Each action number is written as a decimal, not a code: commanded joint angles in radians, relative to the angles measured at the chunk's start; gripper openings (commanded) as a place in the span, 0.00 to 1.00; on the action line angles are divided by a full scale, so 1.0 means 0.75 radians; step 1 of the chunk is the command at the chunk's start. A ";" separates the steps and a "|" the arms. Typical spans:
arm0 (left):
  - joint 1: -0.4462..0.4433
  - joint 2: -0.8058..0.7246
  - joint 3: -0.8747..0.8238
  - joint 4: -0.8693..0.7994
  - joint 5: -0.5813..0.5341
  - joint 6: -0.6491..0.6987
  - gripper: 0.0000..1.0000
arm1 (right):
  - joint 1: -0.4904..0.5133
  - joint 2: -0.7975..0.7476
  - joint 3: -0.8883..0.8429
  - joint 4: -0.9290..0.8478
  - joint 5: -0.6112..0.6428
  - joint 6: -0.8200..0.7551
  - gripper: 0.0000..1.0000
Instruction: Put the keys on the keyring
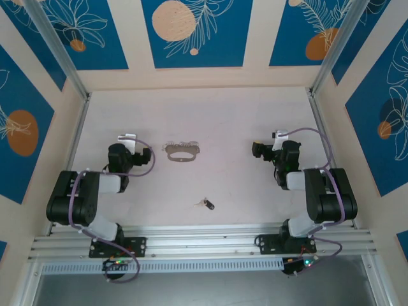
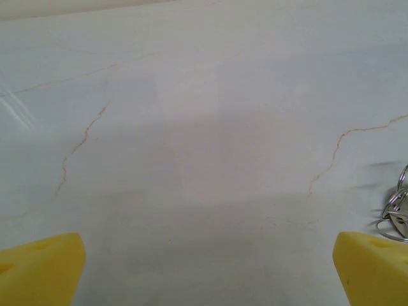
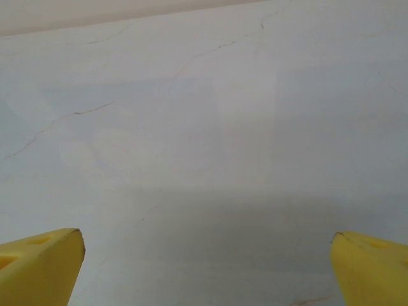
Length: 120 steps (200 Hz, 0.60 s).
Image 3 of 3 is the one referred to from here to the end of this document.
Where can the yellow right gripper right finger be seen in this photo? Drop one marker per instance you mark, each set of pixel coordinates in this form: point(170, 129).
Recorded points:
point(373, 274)

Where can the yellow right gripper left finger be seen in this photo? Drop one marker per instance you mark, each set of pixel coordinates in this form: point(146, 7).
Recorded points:
point(38, 274)

